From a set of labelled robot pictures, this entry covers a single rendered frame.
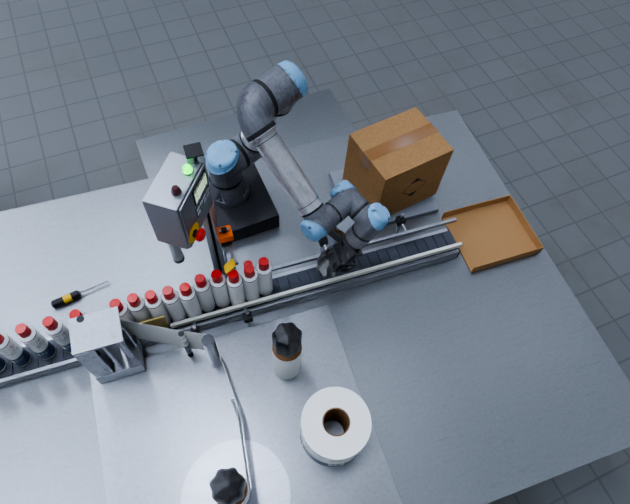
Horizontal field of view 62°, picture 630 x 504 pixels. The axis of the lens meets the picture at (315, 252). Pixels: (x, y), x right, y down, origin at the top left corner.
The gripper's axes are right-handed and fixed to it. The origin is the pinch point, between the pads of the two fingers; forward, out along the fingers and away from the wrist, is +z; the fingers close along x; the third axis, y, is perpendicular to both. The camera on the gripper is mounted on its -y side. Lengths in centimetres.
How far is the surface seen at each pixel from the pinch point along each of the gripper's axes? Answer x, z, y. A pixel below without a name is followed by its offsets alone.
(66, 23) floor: -30, 125, -292
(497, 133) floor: 192, -3, -107
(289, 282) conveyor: -6.5, 10.0, -0.5
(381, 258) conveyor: 23.9, -7.6, 0.1
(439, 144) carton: 37, -43, -26
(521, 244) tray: 75, -32, 8
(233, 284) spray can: -31.9, 5.4, 2.9
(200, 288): -40.7, 10.5, 1.3
